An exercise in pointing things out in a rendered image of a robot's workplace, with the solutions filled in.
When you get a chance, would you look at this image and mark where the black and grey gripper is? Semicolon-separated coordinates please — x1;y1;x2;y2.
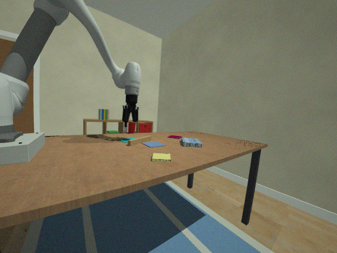
122;94;138;132

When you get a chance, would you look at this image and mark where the pale yellow sticky-note pad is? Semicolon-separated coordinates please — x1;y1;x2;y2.
152;153;171;162

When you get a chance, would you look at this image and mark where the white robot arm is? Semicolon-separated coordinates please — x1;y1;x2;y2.
0;0;141;143

